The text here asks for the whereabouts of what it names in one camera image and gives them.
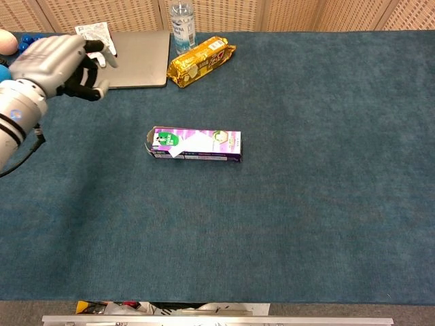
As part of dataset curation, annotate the clear plastic water bottle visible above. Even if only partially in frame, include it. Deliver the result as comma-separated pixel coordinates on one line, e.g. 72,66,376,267
169,0,198,56

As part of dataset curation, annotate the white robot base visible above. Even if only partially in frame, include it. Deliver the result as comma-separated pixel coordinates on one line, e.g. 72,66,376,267
104,301,271,317

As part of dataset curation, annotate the blue building block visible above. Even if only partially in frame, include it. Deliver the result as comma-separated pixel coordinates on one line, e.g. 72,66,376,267
18,33,47,54

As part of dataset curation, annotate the woven wicker folding screen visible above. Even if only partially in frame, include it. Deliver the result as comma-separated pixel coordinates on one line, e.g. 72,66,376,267
0,0,435,34

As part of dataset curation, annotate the gold biscuit packet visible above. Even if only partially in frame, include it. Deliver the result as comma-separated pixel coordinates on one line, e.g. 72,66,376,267
167,35,237,89

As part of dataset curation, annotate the silver closed laptop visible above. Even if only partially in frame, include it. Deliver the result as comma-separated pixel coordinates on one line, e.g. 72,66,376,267
90,30,171,90

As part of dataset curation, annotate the purple and white carton box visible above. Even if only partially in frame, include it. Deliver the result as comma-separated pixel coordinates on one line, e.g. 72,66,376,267
144,126,243,163

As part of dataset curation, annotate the aluminium profile rail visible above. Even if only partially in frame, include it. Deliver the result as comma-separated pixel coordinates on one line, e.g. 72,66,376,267
41,315,394,326

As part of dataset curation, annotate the blue felt table cover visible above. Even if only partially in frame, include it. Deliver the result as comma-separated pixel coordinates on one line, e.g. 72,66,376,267
0,30,435,304

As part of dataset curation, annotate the pink ball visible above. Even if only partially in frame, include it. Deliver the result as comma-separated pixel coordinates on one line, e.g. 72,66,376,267
0,29,19,56

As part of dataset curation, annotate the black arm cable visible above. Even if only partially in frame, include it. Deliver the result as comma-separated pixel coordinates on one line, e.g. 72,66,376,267
0,123,47,179

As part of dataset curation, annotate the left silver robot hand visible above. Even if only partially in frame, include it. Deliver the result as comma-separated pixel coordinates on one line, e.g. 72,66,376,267
9,33,120,103

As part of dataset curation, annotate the yellow bracket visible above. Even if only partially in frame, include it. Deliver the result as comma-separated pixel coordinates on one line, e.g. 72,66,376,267
75,300,103,315

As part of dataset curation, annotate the white spout pouch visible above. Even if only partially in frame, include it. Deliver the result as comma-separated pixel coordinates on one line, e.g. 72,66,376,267
74,21,118,68

